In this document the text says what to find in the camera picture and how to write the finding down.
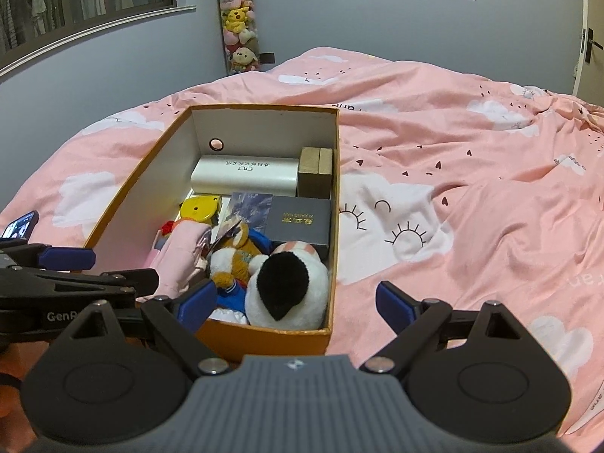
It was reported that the brown white dog plush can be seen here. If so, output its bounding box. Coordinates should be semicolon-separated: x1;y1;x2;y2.
209;220;270;325

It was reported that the yellow toy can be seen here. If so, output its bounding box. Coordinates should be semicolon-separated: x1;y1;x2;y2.
179;194;221;225

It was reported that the black white panda plush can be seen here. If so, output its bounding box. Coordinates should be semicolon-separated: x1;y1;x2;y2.
245;241;330;330

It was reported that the white long box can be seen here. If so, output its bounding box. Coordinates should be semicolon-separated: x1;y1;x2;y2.
190;154;299;196

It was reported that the dark grey box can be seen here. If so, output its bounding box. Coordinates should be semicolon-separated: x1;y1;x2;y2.
264;196;332;261

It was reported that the gold small box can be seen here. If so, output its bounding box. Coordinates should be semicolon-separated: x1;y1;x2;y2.
297;147;333;199

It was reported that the dark blue photo card box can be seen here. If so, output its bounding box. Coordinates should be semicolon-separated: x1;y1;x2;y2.
224;192;273;233

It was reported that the orange cardboard storage box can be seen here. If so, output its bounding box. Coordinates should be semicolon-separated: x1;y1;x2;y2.
82;103;342;364

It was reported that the pink patterned duvet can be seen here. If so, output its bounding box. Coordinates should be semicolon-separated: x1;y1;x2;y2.
1;47;603;452

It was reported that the plush toy storage tube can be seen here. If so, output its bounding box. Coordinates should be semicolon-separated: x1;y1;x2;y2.
218;0;260;76

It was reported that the window with frame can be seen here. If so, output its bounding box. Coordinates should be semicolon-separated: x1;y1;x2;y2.
1;0;194;78

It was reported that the cream door with handle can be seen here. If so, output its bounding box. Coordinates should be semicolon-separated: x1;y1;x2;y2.
573;0;604;105

